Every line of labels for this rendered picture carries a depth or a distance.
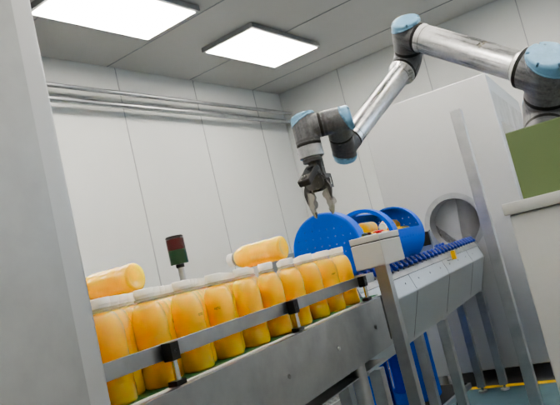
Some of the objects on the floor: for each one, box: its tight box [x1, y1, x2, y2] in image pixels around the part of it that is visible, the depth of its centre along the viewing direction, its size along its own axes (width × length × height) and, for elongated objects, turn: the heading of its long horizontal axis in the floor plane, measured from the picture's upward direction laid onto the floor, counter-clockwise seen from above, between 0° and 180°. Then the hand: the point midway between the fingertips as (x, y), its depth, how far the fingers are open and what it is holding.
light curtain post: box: [450, 108, 543, 405], centre depth 351 cm, size 6×6×170 cm
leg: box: [437, 318, 470, 405], centre depth 318 cm, size 6×6×63 cm
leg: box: [475, 291, 510, 391], centre depth 405 cm, size 6×6×63 cm
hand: (322, 212), depth 224 cm, fingers open, 6 cm apart
